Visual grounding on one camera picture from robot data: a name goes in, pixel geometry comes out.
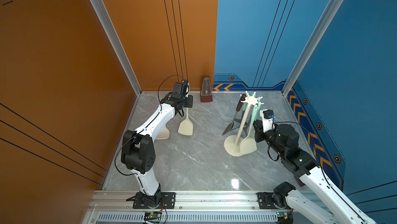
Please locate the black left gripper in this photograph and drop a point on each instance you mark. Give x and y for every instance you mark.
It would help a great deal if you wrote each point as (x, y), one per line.
(189, 103)

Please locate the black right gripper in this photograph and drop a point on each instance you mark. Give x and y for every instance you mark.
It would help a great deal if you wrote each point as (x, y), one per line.
(259, 131)

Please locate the cream spatula mint handle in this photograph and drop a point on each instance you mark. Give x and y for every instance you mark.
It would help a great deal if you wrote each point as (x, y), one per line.
(186, 126)

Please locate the cream spatula wooden handle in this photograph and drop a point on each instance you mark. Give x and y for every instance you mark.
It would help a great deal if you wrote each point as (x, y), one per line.
(163, 134)

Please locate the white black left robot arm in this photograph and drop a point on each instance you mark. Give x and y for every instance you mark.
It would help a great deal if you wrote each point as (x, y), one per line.
(138, 151)

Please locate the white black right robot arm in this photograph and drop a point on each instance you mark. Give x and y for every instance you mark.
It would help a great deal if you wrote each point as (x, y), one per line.
(283, 139)

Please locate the cream utensil rack stand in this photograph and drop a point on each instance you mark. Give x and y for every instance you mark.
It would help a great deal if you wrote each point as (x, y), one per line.
(232, 142)

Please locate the dark metal trowel spatula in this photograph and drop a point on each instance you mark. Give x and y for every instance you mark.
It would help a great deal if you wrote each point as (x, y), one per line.
(238, 108)

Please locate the dark red metronome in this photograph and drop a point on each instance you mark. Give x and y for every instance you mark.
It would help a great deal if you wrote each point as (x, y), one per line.
(206, 95)

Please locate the right green circuit board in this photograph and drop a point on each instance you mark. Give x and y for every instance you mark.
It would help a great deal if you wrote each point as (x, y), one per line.
(284, 215)

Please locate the green circuit board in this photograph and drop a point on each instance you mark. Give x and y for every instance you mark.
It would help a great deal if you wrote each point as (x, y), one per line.
(284, 215)
(152, 217)

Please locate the left green circuit board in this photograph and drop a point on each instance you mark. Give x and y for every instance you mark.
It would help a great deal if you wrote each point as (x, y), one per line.
(152, 217)

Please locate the cream turner mint handle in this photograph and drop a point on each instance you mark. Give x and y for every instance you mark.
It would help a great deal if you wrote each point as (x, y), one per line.
(248, 145)

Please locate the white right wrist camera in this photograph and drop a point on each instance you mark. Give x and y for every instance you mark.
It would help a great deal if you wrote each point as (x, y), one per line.
(267, 116)

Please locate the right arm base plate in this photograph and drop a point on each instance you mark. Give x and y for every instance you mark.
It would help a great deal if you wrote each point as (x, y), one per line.
(266, 201)

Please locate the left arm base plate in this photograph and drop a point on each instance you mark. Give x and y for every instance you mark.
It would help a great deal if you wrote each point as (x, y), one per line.
(166, 200)

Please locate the aluminium rail frame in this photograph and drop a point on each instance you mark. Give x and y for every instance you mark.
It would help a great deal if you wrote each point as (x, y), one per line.
(191, 207)

